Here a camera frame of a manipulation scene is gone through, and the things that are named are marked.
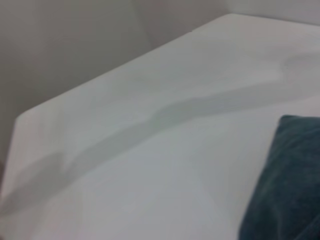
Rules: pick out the blue denim shorts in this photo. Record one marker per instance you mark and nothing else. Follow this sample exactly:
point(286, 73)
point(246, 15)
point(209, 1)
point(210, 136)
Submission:
point(290, 180)

